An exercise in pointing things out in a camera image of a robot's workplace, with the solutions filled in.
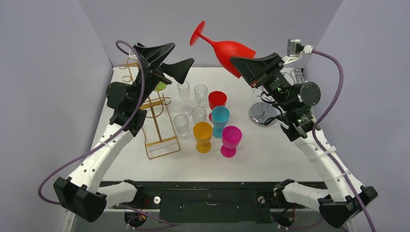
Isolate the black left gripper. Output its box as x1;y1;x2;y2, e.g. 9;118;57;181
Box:
132;44;193;108

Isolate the green plastic wine glass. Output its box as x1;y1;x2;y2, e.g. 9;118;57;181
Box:
154;82;167;92

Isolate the clear champagne flute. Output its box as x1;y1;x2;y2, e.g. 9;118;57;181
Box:
178;81;192;116

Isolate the red plastic wine glass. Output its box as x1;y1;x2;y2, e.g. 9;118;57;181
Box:
208;91;227;121
189;21;256;78

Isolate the clear glass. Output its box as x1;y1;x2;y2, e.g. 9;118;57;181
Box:
191;106;206;125
194;84;208;106
173;115;190;138

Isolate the cyan plastic wine glass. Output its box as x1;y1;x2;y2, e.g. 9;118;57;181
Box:
211;106;230;138

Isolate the magenta plastic wine glass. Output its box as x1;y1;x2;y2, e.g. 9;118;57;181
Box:
220;126;242;158

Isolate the orange plastic wine glass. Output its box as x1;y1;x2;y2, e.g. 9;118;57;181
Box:
193;121;213;154

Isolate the gold wire glass rack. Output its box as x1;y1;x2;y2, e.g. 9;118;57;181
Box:
118;56;182;160

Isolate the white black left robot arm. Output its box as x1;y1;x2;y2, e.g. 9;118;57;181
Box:
53;43;194;222

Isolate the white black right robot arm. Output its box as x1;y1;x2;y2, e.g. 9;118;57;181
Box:
230;53;378;228

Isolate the chrome round glass rack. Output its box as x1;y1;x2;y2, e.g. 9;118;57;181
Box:
248;69;303;128

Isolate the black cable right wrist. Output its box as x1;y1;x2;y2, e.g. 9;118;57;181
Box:
261;91;292;127

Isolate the aluminium rail right side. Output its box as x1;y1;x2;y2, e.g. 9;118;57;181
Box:
293;68;307;84

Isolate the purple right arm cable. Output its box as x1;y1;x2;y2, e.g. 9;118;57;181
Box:
311;49;377;232

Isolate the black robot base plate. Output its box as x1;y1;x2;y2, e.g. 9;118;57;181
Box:
80;181;327;225

